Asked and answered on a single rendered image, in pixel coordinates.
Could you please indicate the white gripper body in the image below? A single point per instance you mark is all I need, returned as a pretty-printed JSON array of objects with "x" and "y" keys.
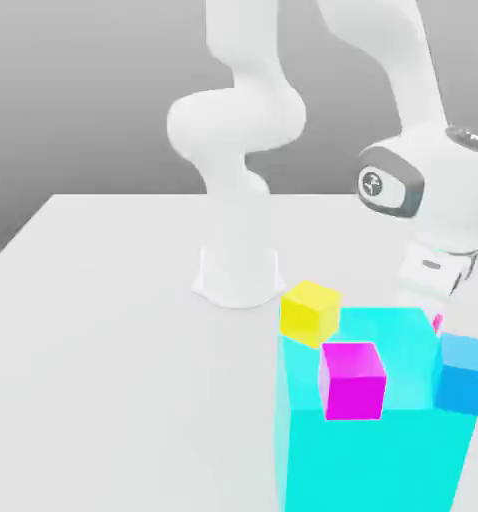
[{"x": 429, "y": 274}]

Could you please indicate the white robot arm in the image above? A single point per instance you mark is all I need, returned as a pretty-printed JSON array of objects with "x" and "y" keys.
[{"x": 239, "y": 120}]

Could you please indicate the small pink cube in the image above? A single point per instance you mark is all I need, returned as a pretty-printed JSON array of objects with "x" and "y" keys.
[{"x": 438, "y": 322}]

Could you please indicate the small blue cube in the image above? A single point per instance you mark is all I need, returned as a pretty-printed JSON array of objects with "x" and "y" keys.
[{"x": 465, "y": 384}]

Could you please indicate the small yellow cube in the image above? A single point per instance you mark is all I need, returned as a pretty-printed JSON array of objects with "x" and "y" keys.
[{"x": 309, "y": 316}]

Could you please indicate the small magenta cube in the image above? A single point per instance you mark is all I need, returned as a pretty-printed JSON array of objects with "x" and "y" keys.
[{"x": 355, "y": 384}]

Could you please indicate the large cyan box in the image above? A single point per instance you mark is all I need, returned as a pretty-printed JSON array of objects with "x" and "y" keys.
[{"x": 375, "y": 460}]

